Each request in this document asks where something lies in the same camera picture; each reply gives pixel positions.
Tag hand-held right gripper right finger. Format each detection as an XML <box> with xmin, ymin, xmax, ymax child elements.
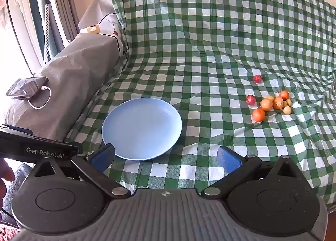
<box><xmin>201</xmin><ymin>146</ymin><xmax>306</xmax><ymax>200</ymax></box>

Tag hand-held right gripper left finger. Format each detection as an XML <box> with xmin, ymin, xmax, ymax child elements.
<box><xmin>25</xmin><ymin>143</ymin><xmax>132</xmax><ymax>200</ymax></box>

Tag blue plate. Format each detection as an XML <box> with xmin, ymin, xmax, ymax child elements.
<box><xmin>101</xmin><ymin>98</ymin><xmax>183</xmax><ymax>161</ymax></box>

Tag person's left hand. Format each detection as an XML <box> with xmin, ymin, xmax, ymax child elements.
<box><xmin>0</xmin><ymin>158</ymin><xmax>15</xmax><ymax>207</ymax></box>

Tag black smartphone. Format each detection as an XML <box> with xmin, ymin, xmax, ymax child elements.
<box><xmin>6</xmin><ymin>77</ymin><xmax>49</xmax><ymax>100</ymax></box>

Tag grey covered sofa armrest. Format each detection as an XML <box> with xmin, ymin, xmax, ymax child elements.
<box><xmin>4</xmin><ymin>33</ymin><xmax>124</xmax><ymax>142</ymax></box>

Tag green white checked cloth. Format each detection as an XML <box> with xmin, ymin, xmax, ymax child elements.
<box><xmin>66</xmin><ymin>0</ymin><xmax>336</xmax><ymax>233</ymax></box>

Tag white printed cloth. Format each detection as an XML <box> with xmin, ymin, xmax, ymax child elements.
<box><xmin>78</xmin><ymin>0</ymin><xmax>129</xmax><ymax>59</ymax></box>

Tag white charging cable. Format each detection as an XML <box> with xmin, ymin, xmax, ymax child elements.
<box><xmin>28</xmin><ymin>85</ymin><xmax>52</xmax><ymax>110</ymax></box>

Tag white window frame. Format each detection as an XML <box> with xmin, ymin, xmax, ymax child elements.
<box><xmin>0</xmin><ymin>0</ymin><xmax>44</xmax><ymax>74</ymax></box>

